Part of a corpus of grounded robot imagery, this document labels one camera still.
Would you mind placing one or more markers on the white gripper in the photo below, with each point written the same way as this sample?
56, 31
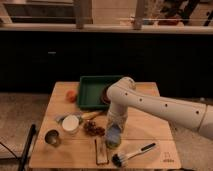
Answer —
117, 114

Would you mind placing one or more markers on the blue grey sponge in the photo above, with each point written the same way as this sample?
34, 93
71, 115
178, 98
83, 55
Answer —
115, 130

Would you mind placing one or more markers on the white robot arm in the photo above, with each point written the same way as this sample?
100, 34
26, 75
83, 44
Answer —
197, 117

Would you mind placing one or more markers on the white cup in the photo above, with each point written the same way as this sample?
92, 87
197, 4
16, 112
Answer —
70, 124

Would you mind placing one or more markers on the metal cup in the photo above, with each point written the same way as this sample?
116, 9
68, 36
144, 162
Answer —
52, 138

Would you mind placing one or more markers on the bunch of dark grapes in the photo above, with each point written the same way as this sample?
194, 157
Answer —
92, 129

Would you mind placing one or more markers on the wooden block brush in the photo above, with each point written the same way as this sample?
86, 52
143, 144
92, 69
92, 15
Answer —
101, 151

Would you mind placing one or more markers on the yellow banana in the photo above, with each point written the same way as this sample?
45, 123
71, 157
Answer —
90, 115

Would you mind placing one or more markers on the dark red bowl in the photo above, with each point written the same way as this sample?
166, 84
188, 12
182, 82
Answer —
104, 97

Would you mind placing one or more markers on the green plastic tray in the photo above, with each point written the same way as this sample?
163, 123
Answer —
90, 90

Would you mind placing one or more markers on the wooden folding table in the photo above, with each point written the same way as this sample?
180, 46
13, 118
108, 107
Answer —
77, 151

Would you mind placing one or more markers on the orange fruit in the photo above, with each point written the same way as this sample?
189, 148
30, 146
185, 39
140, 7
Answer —
71, 96

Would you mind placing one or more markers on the white handled dish brush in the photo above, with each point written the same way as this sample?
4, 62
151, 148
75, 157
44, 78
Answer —
120, 159

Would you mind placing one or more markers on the black chair frame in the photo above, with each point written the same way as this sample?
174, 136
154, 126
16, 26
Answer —
23, 158

